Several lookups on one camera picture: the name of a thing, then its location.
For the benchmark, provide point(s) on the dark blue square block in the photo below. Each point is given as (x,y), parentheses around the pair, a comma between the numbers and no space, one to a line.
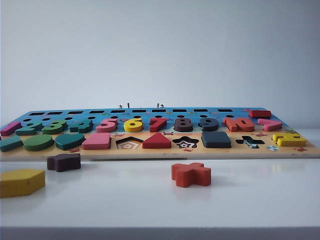
(216,141)

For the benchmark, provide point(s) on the red number seven piece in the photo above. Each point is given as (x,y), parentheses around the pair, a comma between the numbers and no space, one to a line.
(158,127)

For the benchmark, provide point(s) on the red triangle block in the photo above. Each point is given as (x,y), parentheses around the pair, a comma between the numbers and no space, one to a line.
(157,144)

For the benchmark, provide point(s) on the brown number eight piece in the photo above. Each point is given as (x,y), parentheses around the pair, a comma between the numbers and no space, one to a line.
(183,129)

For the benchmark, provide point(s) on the yellow number six piece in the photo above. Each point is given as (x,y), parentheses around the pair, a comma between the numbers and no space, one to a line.
(132,129)

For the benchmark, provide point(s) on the colourful wooden puzzle board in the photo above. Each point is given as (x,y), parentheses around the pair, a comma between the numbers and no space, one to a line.
(160,151)

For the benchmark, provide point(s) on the dark blue number nine piece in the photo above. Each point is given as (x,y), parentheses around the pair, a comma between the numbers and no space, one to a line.
(208,128)

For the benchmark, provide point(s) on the pink number five piece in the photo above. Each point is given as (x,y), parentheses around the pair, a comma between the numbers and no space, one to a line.
(107,129)

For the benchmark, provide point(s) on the orange cross block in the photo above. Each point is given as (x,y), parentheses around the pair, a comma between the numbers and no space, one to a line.
(190,176)

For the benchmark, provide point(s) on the pink square block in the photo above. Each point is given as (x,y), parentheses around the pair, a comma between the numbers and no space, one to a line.
(97,144)

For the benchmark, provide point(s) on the orange number ten piece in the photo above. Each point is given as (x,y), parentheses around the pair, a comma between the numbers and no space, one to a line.
(235,126)

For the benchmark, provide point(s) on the teal number four piece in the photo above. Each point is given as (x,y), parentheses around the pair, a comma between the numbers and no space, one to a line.
(82,128)

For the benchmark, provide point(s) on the teal heart block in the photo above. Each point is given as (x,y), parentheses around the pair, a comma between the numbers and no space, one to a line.
(70,142)

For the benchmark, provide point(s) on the red minus sign block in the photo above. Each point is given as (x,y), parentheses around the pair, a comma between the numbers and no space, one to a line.
(260,114)

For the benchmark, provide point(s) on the brown star block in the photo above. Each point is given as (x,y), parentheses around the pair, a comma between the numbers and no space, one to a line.
(63,163)

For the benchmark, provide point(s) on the green number three piece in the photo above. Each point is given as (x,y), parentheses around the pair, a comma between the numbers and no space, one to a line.
(52,130)

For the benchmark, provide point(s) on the pink angled sign block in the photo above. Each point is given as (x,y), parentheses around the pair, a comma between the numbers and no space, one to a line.
(270,125)

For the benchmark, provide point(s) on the green circle block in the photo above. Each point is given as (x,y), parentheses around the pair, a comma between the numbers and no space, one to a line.
(38,144)

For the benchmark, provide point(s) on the yellow sign block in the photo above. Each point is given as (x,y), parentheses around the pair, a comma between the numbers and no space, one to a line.
(290,142)

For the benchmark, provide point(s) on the teal number two piece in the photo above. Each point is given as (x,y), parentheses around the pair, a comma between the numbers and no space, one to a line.
(26,131)

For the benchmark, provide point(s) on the pink number one piece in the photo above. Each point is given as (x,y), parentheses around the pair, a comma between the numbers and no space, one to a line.
(10,128)

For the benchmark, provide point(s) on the teal rectangle block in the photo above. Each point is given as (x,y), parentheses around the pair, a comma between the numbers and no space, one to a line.
(10,145)

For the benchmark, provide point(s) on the yellow pentagon block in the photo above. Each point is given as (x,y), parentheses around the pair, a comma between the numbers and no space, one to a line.
(20,183)

